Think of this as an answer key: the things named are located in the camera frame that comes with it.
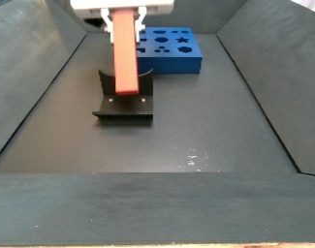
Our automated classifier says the blue shape sorting board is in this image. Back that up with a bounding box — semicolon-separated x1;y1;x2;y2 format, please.
137;27;203;74

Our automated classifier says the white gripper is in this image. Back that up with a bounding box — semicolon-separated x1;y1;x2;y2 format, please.
70;0;176;43

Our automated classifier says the black curved fixture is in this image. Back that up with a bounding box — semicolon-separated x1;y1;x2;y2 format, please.
93;71;153;118

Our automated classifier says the red rectangular block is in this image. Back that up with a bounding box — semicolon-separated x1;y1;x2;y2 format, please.
113;9;139;95

